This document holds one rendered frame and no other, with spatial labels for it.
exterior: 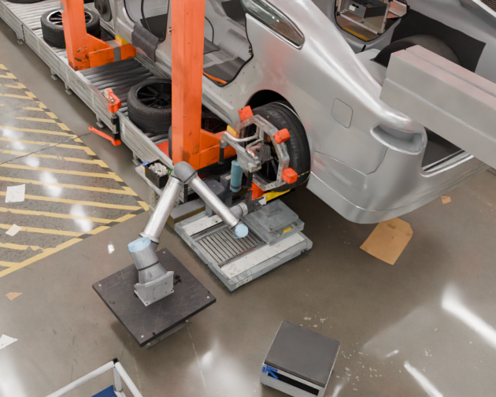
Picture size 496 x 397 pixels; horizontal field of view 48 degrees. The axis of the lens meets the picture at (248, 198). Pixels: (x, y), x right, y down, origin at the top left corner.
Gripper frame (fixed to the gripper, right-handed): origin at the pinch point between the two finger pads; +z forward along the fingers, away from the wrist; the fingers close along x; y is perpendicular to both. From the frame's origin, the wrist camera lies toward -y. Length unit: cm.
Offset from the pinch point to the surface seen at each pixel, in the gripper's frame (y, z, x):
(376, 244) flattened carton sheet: 76, 94, -10
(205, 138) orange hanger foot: -57, -9, -37
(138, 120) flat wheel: -100, -10, -142
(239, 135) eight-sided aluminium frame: -49, 7, -14
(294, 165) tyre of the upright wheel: -14.0, 15.3, 26.7
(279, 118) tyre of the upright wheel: -48, 17, 27
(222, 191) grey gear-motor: -14, -5, -48
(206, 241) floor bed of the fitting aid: 20, -27, -63
